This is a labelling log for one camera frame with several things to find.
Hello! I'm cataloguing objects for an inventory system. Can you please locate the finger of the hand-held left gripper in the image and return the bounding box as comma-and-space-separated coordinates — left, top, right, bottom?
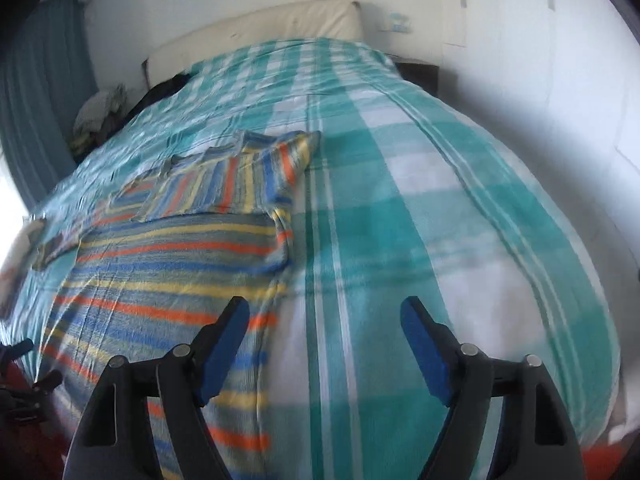
27, 369, 64, 393
0, 339, 35, 361

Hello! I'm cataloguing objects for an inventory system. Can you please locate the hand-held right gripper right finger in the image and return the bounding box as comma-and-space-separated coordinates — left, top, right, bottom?
400, 296, 588, 480

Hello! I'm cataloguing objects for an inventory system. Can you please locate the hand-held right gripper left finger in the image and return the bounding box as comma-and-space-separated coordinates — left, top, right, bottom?
62, 296, 251, 480

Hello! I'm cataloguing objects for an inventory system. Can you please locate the striped knit shirt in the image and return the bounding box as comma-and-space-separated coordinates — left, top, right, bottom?
41, 130, 323, 480

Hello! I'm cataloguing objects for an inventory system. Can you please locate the patterned white pillow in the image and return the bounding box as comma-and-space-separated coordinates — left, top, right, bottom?
0, 217, 48, 321

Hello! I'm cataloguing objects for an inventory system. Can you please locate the black smartphone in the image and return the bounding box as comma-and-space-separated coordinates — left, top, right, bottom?
34, 234, 81, 272

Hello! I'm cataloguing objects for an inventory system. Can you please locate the bed with teal plaid cover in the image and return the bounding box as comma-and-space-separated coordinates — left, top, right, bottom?
0, 37, 623, 480

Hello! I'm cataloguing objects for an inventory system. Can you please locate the yellow green cloth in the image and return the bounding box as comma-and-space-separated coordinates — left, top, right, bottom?
70, 127, 98, 155

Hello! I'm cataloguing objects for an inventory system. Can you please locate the checkered cloth pile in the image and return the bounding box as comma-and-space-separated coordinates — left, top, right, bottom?
75, 85, 132, 133

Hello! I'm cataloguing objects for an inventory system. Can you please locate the dark cloth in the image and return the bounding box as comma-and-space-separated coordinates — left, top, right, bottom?
145, 74, 193, 106

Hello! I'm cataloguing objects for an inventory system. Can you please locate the teal curtain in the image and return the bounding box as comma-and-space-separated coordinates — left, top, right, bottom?
0, 0, 98, 211

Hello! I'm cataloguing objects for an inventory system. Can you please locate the dark wooden nightstand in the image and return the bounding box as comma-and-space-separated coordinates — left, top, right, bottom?
395, 60, 441, 96

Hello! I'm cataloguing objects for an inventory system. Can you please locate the white wardrobe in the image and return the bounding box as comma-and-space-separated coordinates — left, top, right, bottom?
442, 0, 640, 411

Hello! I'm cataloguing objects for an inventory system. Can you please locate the cream padded headboard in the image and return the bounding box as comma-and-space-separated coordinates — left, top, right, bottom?
142, 0, 363, 86

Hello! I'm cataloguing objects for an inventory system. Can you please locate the white wall socket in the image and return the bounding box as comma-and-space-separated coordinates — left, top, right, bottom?
385, 12, 414, 34

